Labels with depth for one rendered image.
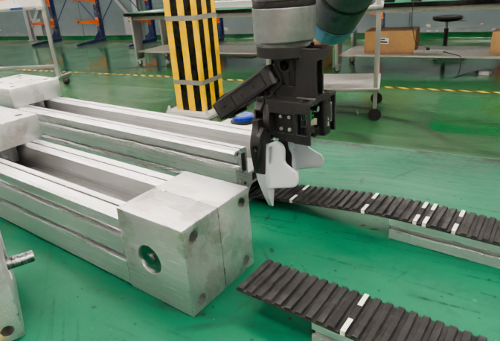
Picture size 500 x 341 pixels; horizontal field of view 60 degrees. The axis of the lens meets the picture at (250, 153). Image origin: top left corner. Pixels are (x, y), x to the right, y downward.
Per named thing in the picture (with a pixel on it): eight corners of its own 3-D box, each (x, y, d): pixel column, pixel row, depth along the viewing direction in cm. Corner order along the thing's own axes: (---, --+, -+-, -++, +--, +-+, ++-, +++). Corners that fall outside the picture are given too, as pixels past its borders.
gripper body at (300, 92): (309, 153, 51) (306, 49, 47) (250, 141, 56) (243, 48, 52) (336, 133, 57) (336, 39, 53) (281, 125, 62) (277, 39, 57)
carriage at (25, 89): (65, 107, 98) (58, 77, 95) (18, 120, 90) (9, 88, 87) (28, 100, 107) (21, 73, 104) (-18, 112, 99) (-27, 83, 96)
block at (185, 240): (265, 252, 50) (261, 177, 47) (193, 318, 41) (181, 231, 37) (207, 231, 55) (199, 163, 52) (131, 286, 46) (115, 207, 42)
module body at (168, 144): (277, 182, 67) (274, 129, 64) (239, 209, 60) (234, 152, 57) (18, 120, 113) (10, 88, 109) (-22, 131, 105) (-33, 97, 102)
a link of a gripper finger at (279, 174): (290, 219, 54) (296, 146, 52) (251, 208, 57) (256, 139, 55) (302, 213, 56) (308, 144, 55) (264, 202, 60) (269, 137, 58)
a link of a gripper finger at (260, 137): (257, 176, 54) (263, 106, 53) (248, 173, 55) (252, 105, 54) (277, 170, 58) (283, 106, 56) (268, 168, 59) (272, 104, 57)
